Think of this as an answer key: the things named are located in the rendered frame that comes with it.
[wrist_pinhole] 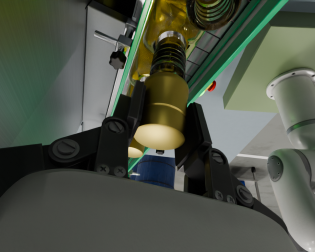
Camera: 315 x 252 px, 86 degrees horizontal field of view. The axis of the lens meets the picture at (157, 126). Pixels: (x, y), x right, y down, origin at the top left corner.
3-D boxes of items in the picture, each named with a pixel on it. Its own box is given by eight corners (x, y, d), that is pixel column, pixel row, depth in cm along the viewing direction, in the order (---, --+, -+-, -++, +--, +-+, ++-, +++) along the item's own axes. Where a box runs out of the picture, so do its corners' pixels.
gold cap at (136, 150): (146, 118, 23) (140, 147, 20) (150, 132, 26) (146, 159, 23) (121, 117, 23) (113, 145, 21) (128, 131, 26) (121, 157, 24)
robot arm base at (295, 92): (340, 71, 46) (373, 118, 38) (303, 100, 56) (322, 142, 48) (283, 65, 46) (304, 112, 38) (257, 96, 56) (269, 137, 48)
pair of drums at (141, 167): (128, 164, 364) (117, 212, 313) (133, 136, 259) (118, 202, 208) (162, 171, 373) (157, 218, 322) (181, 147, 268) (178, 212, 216)
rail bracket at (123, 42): (108, 3, 33) (84, 39, 26) (141, 19, 35) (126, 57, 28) (105, 22, 37) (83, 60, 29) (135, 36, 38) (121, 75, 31)
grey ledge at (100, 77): (101, -13, 39) (83, 8, 33) (137, 6, 41) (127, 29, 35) (85, 145, 114) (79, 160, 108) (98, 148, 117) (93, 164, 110)
